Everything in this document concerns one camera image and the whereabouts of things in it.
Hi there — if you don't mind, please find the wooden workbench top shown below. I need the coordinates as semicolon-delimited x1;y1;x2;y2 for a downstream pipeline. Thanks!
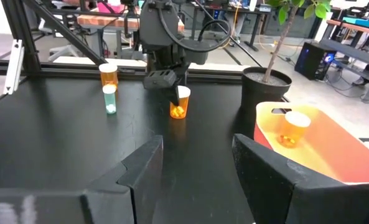
77;12;185;34

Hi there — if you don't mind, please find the yellow hanging cable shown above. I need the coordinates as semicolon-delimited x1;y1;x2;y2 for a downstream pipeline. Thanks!
224;6;241;47

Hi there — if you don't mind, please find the orange plastic bin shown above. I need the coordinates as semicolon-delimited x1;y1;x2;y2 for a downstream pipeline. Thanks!
254;101;369;185

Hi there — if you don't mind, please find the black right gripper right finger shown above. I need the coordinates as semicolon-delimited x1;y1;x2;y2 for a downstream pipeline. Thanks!
232;133;369;224

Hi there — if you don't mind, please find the black computer tower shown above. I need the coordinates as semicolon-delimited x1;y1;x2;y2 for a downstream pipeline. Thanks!
294;42;337;81

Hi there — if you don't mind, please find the pink object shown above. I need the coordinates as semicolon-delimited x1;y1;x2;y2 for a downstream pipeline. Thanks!
96;1;126;15

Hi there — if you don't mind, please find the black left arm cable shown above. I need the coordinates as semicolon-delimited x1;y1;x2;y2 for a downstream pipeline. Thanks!
157;6;231;54

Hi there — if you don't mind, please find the black diagonal frame brace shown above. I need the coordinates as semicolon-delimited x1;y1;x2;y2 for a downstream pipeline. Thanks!
24;0;107;67

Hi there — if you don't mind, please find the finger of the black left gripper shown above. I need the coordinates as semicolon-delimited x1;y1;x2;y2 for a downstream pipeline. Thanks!
167;83;182;108

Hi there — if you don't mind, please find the black plant pot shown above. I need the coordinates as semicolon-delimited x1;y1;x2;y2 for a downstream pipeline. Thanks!
241;67;292;138

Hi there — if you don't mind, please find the silver metal bracket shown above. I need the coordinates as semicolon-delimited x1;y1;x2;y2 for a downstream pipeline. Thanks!
2;39;26;96

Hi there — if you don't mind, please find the black frame post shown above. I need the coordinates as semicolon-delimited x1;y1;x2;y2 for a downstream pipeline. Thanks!
0;0;42;75

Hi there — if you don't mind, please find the small teal pill bottle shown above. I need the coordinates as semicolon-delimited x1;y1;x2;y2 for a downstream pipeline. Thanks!
102;84;118;115

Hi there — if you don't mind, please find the black office desk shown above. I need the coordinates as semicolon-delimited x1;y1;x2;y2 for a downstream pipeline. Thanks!
190;4;271;52

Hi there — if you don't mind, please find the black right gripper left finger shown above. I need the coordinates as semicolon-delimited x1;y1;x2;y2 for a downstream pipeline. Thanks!
0;134;165;224

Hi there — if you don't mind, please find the grey metal workbench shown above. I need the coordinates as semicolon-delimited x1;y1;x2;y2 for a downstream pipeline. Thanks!
319;17;369;102

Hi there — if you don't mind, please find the green potted tree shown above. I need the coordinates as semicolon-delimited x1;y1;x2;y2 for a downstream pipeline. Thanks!
261;0;331;83

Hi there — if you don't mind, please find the orange pill bottle white cap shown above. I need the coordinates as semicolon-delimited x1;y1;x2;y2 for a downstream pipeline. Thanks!
98;63;119;91
277;111;312;149
169;85;192;119

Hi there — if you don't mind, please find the black table frame rail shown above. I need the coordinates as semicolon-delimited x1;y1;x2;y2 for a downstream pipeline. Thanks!
0;58;246;85

